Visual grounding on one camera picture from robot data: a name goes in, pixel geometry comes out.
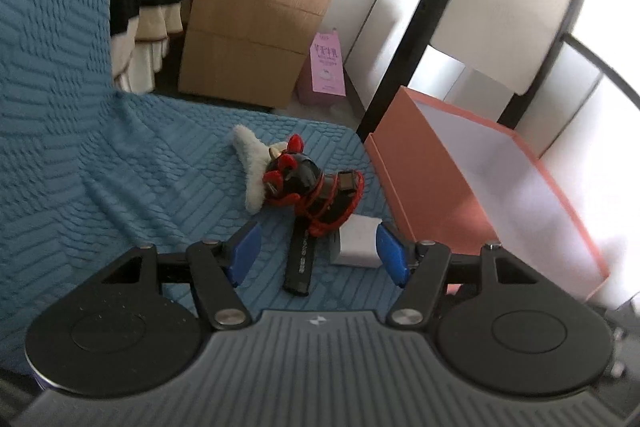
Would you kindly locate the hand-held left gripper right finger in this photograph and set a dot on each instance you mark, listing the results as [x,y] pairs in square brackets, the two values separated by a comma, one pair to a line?
[392,254]

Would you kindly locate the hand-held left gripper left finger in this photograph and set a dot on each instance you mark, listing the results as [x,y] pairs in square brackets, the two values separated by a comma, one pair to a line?
[244,252]

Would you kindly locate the white charger block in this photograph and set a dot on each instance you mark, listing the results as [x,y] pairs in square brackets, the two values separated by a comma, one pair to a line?
[356,242]

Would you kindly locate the black rectangular device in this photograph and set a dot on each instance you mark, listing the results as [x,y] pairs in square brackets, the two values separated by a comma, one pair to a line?
[300,264]

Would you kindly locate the pink cardboard box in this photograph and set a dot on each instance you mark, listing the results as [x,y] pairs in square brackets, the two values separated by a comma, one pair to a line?
[450,207]

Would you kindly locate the red black lion toy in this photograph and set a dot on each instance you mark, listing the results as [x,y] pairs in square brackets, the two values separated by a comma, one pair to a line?
[295,179]

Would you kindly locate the blue quilted cover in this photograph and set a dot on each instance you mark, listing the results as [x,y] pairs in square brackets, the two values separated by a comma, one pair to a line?
[100,147]

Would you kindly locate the pink paper bag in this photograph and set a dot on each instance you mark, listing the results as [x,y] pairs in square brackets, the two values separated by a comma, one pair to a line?
[325,67]

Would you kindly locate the wooden nightstand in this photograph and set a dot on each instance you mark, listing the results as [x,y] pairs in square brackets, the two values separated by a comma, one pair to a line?
[250,22]

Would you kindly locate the black metal rail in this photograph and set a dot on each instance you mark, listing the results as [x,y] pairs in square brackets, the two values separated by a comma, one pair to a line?
[607,62]

